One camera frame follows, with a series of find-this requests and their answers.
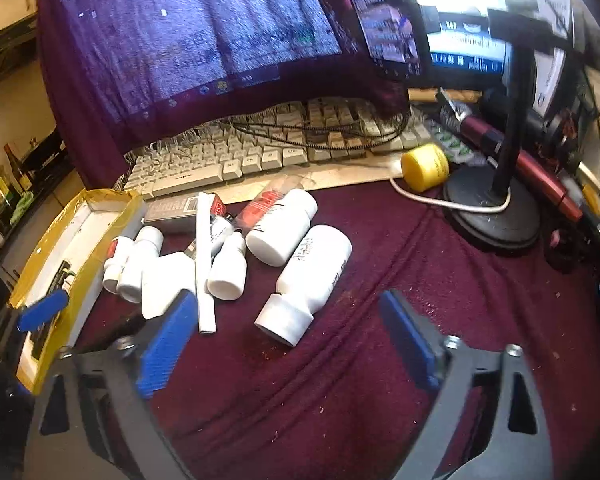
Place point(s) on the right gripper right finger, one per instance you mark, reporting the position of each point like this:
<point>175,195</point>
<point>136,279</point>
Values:
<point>517,442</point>

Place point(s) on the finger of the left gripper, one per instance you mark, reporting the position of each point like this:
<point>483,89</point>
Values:
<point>43,311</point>

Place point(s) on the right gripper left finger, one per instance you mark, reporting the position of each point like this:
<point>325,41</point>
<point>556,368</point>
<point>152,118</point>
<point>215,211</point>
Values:
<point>95,418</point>

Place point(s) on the white paper tube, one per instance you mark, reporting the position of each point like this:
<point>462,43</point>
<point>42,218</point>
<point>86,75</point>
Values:
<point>205,302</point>

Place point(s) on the silver red carton box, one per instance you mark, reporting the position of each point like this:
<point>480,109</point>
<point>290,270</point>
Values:
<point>177,214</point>

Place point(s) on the small white dropper bottle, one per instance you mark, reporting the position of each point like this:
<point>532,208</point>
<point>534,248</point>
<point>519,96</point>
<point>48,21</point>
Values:
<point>227,277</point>

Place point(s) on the red item plastic packet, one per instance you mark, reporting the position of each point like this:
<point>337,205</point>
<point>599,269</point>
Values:
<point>254,211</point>

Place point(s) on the white bottle labelled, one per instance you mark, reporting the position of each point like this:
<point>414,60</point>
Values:
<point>277,234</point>

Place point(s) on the large white pill bottle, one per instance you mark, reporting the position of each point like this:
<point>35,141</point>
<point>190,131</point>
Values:
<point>305,284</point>

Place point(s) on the red label white bottle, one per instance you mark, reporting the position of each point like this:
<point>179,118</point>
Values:
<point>117,255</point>

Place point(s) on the white charger adapter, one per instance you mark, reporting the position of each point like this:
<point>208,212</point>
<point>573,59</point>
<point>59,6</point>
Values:
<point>162,281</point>

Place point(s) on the yellow taped white box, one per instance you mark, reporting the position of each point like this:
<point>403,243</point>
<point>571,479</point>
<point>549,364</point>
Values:
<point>71,255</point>

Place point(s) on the maroon table cloth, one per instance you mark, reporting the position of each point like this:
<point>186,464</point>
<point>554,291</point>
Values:
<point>239,405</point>

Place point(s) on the white computer keyboard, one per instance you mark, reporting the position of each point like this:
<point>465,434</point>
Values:
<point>295,135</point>

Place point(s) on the black microphone stand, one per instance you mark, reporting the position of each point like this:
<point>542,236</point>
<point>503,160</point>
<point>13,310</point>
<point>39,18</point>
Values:
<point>493,204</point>

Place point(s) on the maroon cloth over monitor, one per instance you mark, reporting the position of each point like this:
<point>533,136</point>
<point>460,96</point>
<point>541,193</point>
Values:
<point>121,74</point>

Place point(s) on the yellow round cap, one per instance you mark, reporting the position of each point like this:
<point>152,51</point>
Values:
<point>424,167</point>

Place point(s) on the red microphone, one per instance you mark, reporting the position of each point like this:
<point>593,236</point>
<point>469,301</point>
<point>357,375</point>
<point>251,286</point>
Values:
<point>458,118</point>

